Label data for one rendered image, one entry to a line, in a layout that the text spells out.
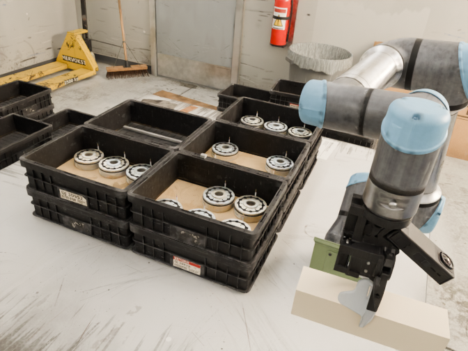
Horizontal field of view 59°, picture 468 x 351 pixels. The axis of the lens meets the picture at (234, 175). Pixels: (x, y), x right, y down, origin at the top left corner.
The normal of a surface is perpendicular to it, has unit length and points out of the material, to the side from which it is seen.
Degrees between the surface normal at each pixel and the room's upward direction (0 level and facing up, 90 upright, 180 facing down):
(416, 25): 90
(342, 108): 73
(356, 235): 90
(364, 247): 0
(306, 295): 90
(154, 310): 0
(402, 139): 87
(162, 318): 0
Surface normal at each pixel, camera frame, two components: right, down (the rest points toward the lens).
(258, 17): -0.40, 0.46
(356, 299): -0.32, 0.26
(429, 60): -0.45, 0.03
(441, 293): 0.07, -0.85
